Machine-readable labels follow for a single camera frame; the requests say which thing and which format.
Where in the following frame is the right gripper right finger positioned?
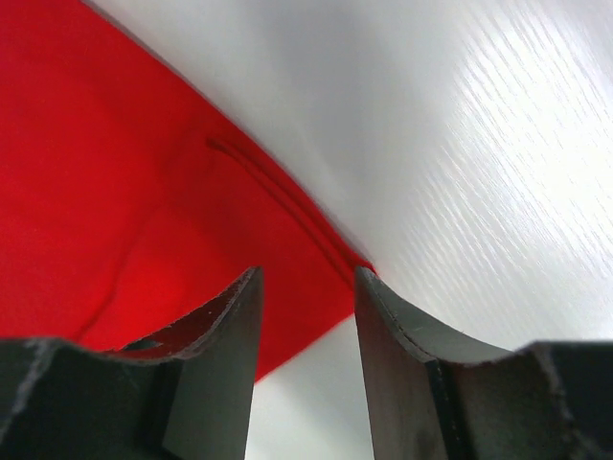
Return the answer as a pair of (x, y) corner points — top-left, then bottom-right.
(354, 267), (612, 459)

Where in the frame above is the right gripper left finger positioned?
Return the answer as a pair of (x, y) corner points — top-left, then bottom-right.
(1, 267), (263, 459)

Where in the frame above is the red t shirt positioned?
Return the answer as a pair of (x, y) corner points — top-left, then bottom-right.
(1, 1), (362, 377)

